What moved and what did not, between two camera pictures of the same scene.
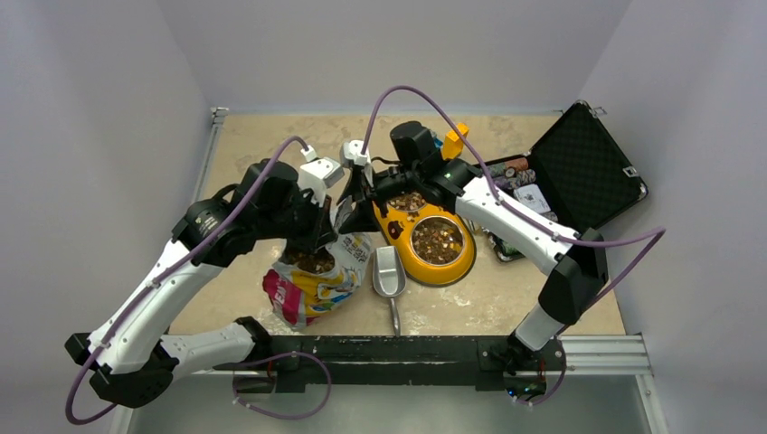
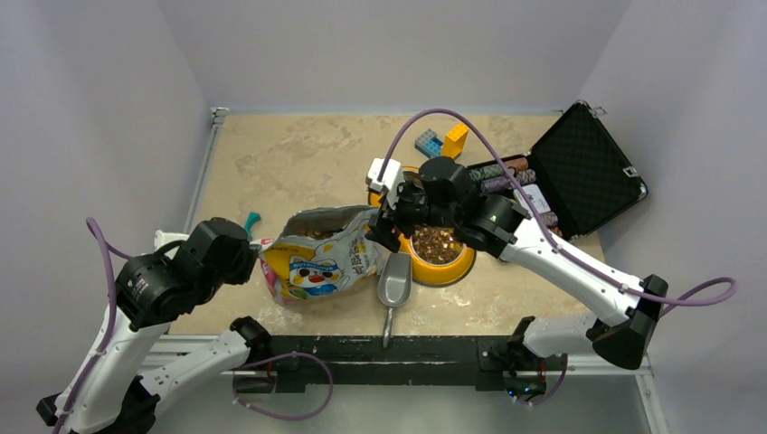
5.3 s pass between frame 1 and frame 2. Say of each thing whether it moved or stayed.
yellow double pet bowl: stayed
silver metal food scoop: moved
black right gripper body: moved
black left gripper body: moved
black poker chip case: stayed
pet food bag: moved
